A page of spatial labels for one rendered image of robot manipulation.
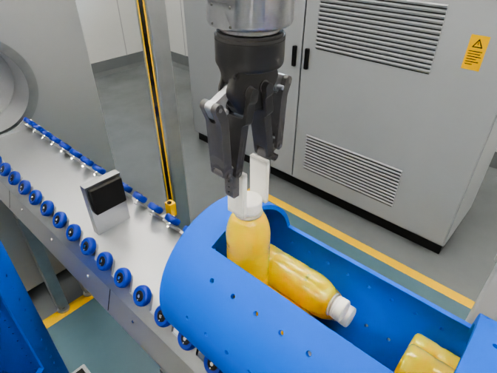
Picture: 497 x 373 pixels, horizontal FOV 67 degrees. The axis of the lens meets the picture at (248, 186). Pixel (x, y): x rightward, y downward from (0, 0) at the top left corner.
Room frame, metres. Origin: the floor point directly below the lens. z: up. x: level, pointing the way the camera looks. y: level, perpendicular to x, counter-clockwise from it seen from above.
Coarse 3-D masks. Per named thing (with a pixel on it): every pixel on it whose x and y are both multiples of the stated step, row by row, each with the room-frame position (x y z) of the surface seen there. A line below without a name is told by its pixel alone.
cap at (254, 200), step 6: (252, 192) 0.43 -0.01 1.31; (252, 198) 0.42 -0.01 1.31; (258, 198) 0.42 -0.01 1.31; (252, 204) 0.40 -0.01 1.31; (258, 204) 0.40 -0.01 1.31; (246, 210) 0.40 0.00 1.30; (252, 210) 0.40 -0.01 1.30; (258, 210) 0.40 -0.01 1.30; (246, 216) 0.40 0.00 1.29; (252, 216) 0.40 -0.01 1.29
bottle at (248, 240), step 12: (264, 216) 0.41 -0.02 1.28; (228, 228) 0.41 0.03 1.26; (240, 228) 0.39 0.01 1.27; (252, 228) 0.39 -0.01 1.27; (264, 228) 0.40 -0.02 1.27; (228, 240) 0.40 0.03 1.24; (240, 240) 0.39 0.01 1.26; (252, 240) 0.39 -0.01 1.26; (264, 240) 0.39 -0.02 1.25; (228, 252) 0.40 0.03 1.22; (240, 252) 0.39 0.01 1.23; (252, 252) 0.38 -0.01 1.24; (264, 252) 0.39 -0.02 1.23; (240, 264) 0.39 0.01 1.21; (252, 264) 0.38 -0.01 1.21; (264, 264) 0.39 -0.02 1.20; (264, 276) 0.40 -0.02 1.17
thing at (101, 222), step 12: (96, 180) 0.79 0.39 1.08; (108, 180) 0.80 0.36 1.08; (120, 180) 0.81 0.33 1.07; (84, 192) 0.76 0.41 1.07; (96, 192) 0.76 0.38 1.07; (108, 192) 0.78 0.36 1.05; (120, 192) 0.80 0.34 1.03; (96, 204) 0.75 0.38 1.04; (108, 204) 0.77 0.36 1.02; (120, 204) 0.81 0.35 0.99; (96, 216) 0.76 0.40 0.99; (108, 216) 0.78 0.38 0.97; (120, 216) 0.81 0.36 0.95; (96, 228) 0.75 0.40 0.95; (108, 228) 0.78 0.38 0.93
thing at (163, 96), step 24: (144, 0) 1.11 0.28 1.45; (144, 24) 1.12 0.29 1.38; (144, 48) 1.13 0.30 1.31; (168, 48) 1.14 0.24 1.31; (168, 72) 1.13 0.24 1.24; (168, 96) 1.12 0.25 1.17; (168, 120) 1.11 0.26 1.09; (168, 144) 1.11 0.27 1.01; (168, 168) 1.11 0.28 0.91; (168, 192) 1.13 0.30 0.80
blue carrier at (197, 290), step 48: (192, 240) 0.43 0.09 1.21; (288, 240) 0.56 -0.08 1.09; (192, 288) 0.37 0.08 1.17; (240, 288) 0.35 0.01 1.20; (336, 288) 0.48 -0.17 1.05; (384, 288) 0.43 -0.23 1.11; (192, 336) 0.34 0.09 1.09; (240, 336) 0.30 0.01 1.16; (288, 336) 0.28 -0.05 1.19; (336, 336) 0.27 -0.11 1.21; (384, 336) 0.39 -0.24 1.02; (432, 336) 0.36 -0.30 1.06; (480, 336) 0.25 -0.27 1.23
